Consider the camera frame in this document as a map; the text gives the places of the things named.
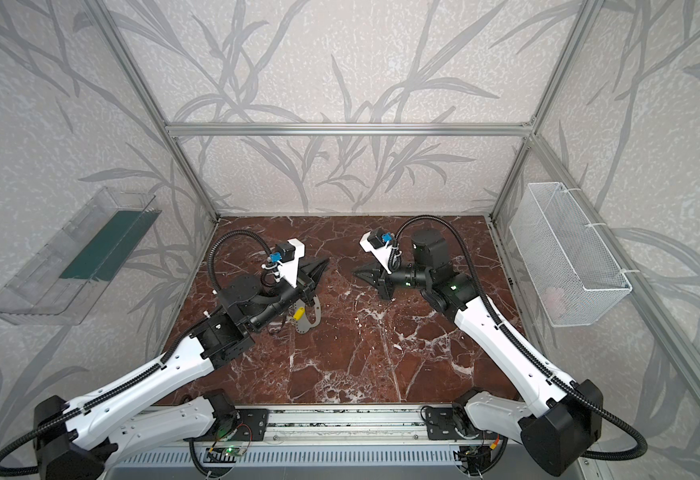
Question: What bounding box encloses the white wire mesh basket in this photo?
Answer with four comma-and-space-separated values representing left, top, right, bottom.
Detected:
510, 182, 633, 327

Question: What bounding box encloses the small circuit board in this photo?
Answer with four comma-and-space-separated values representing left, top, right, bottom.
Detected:
202, 444, 250, 465
454, 442, 506, 478

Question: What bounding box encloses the aluminium frame corner post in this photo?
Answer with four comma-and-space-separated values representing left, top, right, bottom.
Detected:
489, 0, 605, 224
83, 0, 219, 222

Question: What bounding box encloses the aluminium frame corner post left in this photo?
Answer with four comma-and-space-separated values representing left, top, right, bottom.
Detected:
83, 0, 219, 222

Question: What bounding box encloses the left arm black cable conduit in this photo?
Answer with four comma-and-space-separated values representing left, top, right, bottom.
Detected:
0, 229, 274, 478

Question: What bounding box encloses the clear plastic wall tray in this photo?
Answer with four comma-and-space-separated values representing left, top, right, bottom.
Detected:
0, 187, 161, 326

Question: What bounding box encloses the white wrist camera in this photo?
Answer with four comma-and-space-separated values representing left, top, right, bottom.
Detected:
359, 228, 399, 274
262, 239, 305, 288

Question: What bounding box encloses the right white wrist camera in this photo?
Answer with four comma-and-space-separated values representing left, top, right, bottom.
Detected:
359, 228, 399, 274

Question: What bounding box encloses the small circuit board right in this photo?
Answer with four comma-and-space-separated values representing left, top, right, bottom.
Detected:
454, 442, 506, 478

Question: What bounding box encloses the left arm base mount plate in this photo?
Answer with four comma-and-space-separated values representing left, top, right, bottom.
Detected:
195, 408, 270, 443

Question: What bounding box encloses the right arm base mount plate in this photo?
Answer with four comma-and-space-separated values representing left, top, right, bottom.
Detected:
419, 405, 504, 443

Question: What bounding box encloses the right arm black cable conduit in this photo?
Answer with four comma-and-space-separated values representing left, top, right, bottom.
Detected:
393, 214, 649, 462

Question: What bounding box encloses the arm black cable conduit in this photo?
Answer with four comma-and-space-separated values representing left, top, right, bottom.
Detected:
0, 229, 274, 478
393, 214, 649, 462

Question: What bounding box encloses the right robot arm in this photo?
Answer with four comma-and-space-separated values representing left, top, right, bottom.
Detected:
355, 229, 604, 476

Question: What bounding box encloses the aluminium frame horizontal bar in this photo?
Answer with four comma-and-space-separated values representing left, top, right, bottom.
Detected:
166, 123, 532, 137

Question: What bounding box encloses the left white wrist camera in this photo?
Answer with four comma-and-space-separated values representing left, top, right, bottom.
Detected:
262, 239, 305, 288

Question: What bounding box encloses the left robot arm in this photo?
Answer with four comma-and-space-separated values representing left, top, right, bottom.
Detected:
33, 258, 330, 479

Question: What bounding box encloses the aluminium mounting rail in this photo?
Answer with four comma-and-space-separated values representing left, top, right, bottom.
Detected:
88, 403, 597, 448

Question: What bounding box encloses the small circuit board left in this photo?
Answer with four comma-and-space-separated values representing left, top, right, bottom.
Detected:
202, 444, 250, 465

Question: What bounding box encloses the aluminium frame corner post right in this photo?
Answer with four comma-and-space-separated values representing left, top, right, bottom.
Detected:
489, 0, 605, 224

